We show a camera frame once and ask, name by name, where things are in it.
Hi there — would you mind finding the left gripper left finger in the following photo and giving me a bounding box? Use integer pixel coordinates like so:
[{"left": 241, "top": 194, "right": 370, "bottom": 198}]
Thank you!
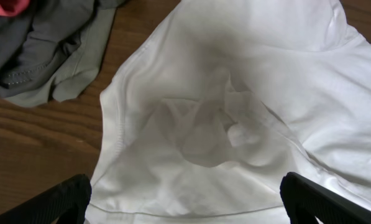
[{"left": 0, "top": 174, "right": 91, "bottom": 224}]

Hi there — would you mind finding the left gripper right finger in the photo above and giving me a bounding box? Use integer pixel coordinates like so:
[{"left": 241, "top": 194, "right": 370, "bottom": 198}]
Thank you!
[{"left": 280, "top": 172, "right": 371, "bottom": 224}]

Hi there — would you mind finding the white t-shirt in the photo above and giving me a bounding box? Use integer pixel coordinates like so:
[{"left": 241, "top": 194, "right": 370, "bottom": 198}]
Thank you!
[{"left": 85, "top": 0, "right": 371, "bottom": 223}]

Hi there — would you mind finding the folded grey garment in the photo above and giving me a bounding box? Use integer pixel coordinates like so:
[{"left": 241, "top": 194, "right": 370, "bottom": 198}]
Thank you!
[{"left": 0, "top": 0, "right": 123, "bottom": 98}]

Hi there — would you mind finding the folded black garment red band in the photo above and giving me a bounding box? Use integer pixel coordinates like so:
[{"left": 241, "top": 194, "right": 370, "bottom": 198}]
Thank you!
[{"left": 0, "top": 0, "right": 30, "bottom": 17}]

